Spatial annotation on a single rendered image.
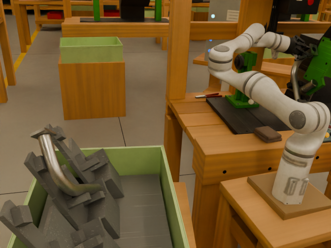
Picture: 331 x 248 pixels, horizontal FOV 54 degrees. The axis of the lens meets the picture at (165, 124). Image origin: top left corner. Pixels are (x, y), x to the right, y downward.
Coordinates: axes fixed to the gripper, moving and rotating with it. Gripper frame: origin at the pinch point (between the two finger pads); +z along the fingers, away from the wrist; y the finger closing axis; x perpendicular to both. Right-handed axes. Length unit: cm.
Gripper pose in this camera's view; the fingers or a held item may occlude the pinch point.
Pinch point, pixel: (308, 51)
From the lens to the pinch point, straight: 173.0
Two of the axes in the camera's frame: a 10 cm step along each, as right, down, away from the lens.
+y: 0.5, -9.4, 3.4
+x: -3.6, 3.0, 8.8
